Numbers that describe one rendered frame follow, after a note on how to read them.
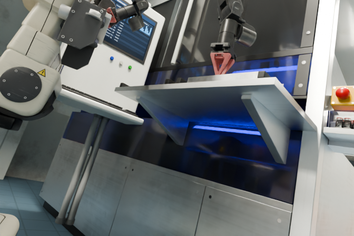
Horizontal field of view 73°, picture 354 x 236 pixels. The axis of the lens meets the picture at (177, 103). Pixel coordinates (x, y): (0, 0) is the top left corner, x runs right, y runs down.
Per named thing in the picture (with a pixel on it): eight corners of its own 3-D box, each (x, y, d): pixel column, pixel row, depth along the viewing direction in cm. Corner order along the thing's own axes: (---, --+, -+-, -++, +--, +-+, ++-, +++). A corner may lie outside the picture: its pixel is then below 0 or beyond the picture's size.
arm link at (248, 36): (220, 13, 90) (233, -1, 82) (245, 25, 93) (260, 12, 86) (216, 40, 86) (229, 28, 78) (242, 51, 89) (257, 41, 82)
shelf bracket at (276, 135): (277, 163, 88) (282, 128, 91) (285, 164, 86) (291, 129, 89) (232, 139, 65) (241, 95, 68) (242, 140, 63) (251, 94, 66)
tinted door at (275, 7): (222, 60, 126) (243, -29, 141) (313, 48, 96) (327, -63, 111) (222, 59, 126) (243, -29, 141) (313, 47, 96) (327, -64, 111)
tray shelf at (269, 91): (182, 124, 137) (183, 120, 137) (321, 137, 89) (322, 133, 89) (114, 91, 105) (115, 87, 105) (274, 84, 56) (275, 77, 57)
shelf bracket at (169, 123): (178, 145, 122) (185, 120, 126) (183, 145, 120) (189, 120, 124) (126, 125, 99) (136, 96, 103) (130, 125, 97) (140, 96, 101)
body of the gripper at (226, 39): (236, 61, 84) (239, 42, 85) (228, 47, 75) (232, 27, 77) (218, 61, 87) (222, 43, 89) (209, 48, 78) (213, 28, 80)
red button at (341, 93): (336, 101, 83) (337, 90, 84) (350, 101, 80) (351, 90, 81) (334, 97, 80) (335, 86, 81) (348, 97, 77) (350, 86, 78)
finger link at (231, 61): (230, 81, 80) (236, 56, 82) (225, 72, 74) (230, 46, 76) (212, 80, 84) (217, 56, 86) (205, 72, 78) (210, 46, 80)
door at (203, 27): (162, 68, 159) (184, -5, 173) (222, 60, 126) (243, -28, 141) (161, 67, 158) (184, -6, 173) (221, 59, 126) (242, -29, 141)
